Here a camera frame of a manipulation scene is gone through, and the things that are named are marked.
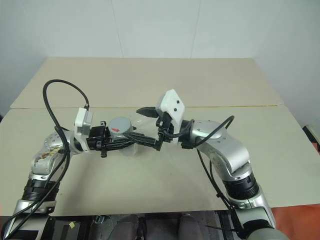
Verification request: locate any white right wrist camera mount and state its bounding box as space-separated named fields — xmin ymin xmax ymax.
xmin=155 ymin=88 xmax=186 ymax=146

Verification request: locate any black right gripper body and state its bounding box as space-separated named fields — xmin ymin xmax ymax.
xmin=154 ymin=112 xmax=176 ymax=152

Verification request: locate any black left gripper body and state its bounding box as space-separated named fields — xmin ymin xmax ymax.
xmin=86 ymin=121 xmax=113 ymax=159

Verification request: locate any dark rounded shape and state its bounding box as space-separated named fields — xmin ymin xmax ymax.
xmin=178 ymin=213 xmax=202 ymax=240

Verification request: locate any dark grey object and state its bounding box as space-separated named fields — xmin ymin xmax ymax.
xmin=301 ymin=123 xmax=320 ymax=146

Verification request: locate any clear plastic jar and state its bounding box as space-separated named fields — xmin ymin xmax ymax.
xmin=109 ymin=112 xmax=164 ymax=165

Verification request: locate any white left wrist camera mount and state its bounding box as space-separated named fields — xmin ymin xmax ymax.
xmin=73 ymin=107 xmax=95 ymax=153

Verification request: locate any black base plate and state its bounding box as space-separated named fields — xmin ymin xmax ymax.
xmin=37 ymin=216 xmax=91 ymax=240

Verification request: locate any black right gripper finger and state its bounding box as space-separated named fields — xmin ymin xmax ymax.
xmin=122 ymin=133 xmax=162 ymax=151
xmin=135 ymin=106 xmax=159 ymax=119

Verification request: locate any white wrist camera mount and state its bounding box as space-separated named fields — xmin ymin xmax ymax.
xmin=155 ymin=88 xmax=186 ymax=146
xmin=73 ymin=107 xmax=95 ymax=153

